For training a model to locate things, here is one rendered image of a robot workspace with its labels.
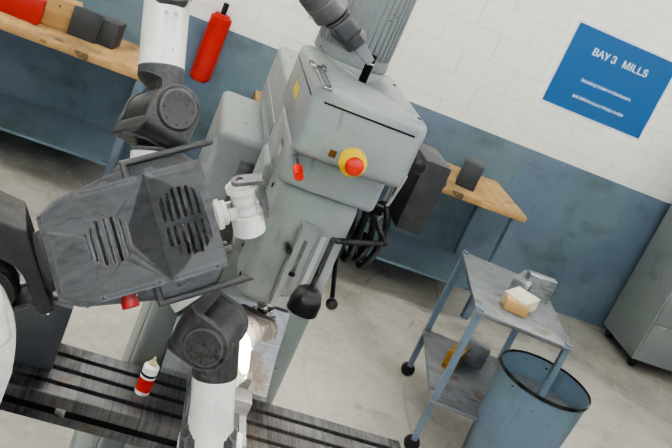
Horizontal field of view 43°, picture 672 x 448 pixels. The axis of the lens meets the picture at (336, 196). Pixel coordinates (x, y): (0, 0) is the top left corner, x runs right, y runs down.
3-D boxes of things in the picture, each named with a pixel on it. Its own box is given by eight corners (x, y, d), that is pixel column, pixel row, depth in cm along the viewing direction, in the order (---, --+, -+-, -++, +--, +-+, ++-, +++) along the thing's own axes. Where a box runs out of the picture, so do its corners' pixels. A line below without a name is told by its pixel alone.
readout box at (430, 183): (424, 238, 235) (456, 171, 229) (394, 227, 233) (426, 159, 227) (410, 211, 253) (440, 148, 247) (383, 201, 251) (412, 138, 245)
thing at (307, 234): (285, 309, 201) (319, 232, 195) (269, 304, 200) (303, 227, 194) (284, 301, 205) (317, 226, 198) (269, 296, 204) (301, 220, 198)
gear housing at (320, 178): (373, 216, 195) (391, 177, 192) (274, 180, 190) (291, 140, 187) (355, 169, 226) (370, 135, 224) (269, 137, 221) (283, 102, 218)
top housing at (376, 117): (402, 193, 184) (433, 126, 179) (289, 152, 178) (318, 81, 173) (370, 132, 228) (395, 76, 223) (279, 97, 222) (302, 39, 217)
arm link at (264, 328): (284, 317, 210) (266, 333, 199) (270, 350, 213) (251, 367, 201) (240, 293, 212) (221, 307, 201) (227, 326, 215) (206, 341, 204)
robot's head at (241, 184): (229, 225, 169) (267, 222, 169) (222, 188, 165) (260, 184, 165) (233, 210, 175) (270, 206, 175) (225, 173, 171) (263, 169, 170)
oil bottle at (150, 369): (148, 398, 218) (162, 363, 215) (133, 394, 217) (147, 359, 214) (150, 389, 221) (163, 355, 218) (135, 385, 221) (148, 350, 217)
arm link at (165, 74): (156, 57, 159) (150, 129, 157) (199, 67, 164) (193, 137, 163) (130, 66, 168) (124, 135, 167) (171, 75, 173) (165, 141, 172)
